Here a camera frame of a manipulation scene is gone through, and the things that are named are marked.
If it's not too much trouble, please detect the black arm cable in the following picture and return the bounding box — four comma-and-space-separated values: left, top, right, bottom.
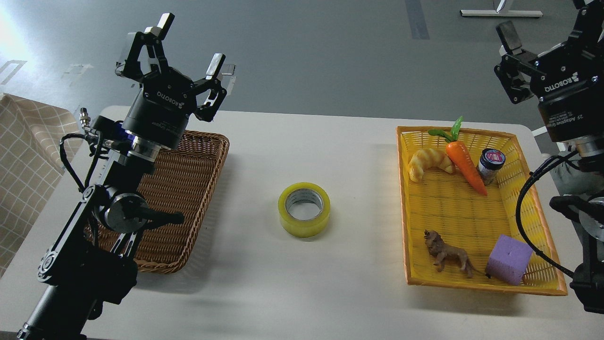
515, 151, 579, 279
59, 133, 102, 192

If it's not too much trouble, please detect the seated person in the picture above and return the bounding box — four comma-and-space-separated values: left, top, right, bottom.
551, 163, 591, 195

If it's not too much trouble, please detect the brown toy lion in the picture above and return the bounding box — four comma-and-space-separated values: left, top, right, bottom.
423, 229, 492, 279

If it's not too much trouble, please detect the yellow plastic basket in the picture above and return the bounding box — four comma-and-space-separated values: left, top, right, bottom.
396, 126, 568, 296

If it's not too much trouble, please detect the purple foam cube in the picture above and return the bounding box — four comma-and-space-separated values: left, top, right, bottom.
486, 234, 534, 286

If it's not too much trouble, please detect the brown wicker basket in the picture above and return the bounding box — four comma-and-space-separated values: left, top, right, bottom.
98, 130, 229, 274

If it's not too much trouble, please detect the beige checkered cloth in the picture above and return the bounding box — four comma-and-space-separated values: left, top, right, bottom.
0, 93, 79, 274

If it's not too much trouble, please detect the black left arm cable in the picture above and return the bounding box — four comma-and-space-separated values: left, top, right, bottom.
59, 133, 102, 192

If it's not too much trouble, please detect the yellow tape roll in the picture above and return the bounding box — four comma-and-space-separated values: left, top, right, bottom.
277, 182, 331, 238

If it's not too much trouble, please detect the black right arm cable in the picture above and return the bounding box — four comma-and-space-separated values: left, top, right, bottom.
515, 151, 579, 279

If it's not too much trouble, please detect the toy croissant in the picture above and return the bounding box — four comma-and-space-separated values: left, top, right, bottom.
408, 148, 456, 182

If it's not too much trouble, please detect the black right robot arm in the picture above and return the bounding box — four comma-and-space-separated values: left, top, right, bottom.
494, 0, 604, 314

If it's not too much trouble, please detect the toy orange carrot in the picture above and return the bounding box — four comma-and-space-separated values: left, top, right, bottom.
428, 116, 487, 196

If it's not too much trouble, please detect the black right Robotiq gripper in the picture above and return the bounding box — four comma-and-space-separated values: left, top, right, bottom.
494, 0, 604, 142

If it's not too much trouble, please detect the white stand base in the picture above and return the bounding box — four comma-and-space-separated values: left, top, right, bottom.
459, 0, 543, 18

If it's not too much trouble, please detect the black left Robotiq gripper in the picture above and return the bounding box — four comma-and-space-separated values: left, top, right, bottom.
115, 13, 227, 149

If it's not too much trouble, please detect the small dark jar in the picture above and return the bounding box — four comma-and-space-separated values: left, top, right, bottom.
476, 148, 506, 187

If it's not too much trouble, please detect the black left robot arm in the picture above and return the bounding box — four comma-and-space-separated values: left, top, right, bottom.
17, 13, 227, 340

